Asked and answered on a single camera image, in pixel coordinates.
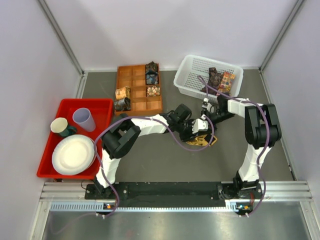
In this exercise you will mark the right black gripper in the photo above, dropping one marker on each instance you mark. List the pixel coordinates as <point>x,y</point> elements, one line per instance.
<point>207,113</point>

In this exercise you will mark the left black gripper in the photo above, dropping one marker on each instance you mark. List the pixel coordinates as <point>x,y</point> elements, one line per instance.
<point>189,135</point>

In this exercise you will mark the yellow insect print tie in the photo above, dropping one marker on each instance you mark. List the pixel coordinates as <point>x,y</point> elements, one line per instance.
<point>203,140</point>

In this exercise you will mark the orange tan tie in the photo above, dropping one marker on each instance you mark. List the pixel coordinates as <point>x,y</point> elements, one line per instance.
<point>123,92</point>

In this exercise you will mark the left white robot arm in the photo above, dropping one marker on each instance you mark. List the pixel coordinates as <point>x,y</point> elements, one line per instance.
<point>118,139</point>

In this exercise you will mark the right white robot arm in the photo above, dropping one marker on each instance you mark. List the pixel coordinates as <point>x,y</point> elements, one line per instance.
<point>261,129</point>

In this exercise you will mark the colourful dotted tie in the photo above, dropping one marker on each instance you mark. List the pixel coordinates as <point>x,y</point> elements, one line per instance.
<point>226,83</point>

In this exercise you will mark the dark brown paisley tie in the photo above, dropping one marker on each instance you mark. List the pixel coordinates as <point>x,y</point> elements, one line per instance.
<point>214,81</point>

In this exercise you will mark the white plastic basket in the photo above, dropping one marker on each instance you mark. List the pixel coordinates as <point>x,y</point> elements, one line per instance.
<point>192,66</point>

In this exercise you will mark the rolled blue black tie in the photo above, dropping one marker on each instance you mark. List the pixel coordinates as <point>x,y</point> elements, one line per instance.
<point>152,78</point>

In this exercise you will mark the rolled dark patterned tie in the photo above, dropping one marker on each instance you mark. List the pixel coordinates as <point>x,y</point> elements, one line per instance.
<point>122,105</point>

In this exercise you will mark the rolled dark tie top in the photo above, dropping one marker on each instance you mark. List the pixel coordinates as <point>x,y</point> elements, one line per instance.
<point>151,68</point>

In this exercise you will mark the wooden compartment tray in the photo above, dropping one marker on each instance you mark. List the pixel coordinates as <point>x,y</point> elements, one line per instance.
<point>133,76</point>

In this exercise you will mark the lilac plastic cup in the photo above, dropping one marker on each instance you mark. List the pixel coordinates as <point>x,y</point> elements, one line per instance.
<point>83,117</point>

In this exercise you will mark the white plate stack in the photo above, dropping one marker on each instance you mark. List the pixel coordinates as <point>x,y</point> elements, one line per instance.
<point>73,155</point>

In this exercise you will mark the dark green cup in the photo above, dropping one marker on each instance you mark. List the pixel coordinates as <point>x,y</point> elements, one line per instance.
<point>69,131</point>

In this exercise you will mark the red plastic bin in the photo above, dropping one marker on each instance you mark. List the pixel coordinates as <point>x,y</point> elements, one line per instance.
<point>102,113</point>

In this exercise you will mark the beige paper cup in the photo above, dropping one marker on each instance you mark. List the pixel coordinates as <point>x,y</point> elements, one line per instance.
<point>59,126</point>

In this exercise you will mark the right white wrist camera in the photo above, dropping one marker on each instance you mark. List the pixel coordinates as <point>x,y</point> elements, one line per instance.
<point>207,106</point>

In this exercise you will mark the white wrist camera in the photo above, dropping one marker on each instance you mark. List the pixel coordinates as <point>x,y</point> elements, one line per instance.
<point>207,106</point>
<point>200,125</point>

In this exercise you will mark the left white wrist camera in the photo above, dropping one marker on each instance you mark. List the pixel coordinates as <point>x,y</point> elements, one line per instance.
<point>200,125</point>

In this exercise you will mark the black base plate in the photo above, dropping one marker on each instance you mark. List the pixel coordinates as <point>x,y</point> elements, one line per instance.
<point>129,190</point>

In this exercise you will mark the aluminium frame rail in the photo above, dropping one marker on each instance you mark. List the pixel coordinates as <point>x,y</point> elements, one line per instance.
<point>276,191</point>

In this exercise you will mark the grey slotted cable duct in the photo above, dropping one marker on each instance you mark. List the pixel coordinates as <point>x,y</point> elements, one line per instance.
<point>61,206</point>

